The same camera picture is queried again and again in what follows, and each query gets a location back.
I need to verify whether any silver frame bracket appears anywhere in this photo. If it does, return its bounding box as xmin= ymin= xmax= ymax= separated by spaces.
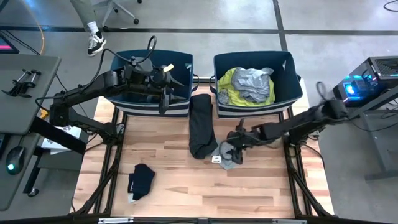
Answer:
xmin=272 ymin=219 xmax=308 ymax=224
xmin=98 ymin=217 xmax=134 ymax=224

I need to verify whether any black mounting beam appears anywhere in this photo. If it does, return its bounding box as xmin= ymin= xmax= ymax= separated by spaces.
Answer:
xmin=30 ymin=116 xmax=88 ymax=155

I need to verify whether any grey metal stand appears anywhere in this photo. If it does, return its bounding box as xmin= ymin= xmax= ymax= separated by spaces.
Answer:
xmin=348 ymin=88 xmax=398 ymax=181

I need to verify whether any white paper sheet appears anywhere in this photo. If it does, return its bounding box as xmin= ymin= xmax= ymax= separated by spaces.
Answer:
xmin=40 ymin=124 xmax=82 ymax=156

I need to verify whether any long black garment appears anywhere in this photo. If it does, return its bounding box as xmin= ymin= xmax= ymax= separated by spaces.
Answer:
xmin=188 ymin=93 xmax=218 ymax=160

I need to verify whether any black cable loop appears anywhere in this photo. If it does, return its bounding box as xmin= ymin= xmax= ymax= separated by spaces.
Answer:
xmin=383 ymin=0 xmax=398 ymax=12

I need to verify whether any grey office chair base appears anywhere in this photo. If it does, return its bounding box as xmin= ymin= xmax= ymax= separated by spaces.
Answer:
xmin=93 ymin=0 xmax=142 ymax=26

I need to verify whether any light grey shirt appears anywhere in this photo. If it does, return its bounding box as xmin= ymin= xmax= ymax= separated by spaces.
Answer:
xmin=231 ymin=67 xmax=275 ymax=104

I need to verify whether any monitor screen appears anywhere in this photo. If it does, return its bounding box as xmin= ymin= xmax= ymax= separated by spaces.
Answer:
xmin=0 ymin=33 xmax=20 ymax=55

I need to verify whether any yellow-green shirt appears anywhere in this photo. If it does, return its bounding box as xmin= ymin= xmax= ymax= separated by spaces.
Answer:
xmin=216 ymin=67 xmax=276 ymax=107

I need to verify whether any dark navy folded garment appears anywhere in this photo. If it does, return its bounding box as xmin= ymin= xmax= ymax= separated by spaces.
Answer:
xmin=127 ymin=164 xmax=155 ymax=202

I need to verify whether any navy fabric storage bin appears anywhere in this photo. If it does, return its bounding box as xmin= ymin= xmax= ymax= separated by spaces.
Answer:
xmin=104 ymin=49 xmax=200 ymax=119
xmin=208 ymin=50 xmax=304 ymax=119

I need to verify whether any black computer with blue lights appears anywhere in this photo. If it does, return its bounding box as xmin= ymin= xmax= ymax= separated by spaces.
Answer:
xmin=332 ymin=55 xmax=398 ymax=109

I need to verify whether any black clamp tool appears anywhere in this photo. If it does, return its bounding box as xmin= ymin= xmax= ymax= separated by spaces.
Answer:
xmin=1 ymin=69 xmax=42 ymax=99

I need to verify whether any light grey garment with tag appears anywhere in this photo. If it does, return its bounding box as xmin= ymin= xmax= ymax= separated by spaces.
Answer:
xmin=210 ymin=139 xmax=248 ymax=171

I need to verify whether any dark grey desk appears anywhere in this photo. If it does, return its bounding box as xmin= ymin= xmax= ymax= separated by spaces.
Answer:
xmin=0 ymin=133 xmax=43 ymax=212

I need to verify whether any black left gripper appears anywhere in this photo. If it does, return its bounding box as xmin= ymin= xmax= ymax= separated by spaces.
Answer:
xmin=152 ymin=67 xmax=188 ymax=115

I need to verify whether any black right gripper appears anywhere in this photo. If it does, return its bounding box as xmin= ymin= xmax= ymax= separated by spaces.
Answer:
xmin=219 ymin=119 xmax=254 ymax=165

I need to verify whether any yellow cable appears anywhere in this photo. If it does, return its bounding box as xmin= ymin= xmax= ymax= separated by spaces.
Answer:
xmin=23 ymin=0 xmax=46 ymax=55

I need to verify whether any person's leg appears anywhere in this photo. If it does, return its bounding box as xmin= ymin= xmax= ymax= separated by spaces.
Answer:
xmin=70 ymin=0 xmax=100 ymax=35

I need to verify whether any person's black white shoe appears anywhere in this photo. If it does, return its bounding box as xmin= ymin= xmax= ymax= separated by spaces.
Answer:
xmin=86 ymin=30 xmax=107 ymax=57

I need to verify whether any grey desk top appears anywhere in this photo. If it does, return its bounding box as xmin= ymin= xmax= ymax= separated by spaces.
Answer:
xmin=0 ymin=54 xmax=62 ymax=135

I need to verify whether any black computer mouse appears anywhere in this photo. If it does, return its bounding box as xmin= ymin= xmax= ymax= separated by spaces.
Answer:
xmin=5 ymin=146 xmax=26 ymax=175

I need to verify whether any black floor cable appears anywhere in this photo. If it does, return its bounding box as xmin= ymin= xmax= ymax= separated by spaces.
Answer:
xmin=2 ymin=30 xmax=91 ymax=119

